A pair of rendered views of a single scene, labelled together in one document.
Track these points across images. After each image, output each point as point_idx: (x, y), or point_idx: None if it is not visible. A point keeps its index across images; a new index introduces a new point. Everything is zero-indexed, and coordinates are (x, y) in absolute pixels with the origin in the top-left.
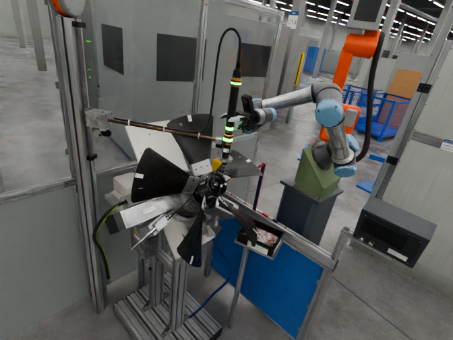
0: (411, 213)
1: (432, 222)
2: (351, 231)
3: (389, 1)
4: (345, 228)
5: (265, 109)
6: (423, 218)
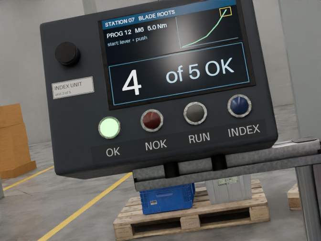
0: (113, 9)
1: (53, 21)
2: (284, 143)
3: None
4: (306, 138)
5: None
6: (77, 16)
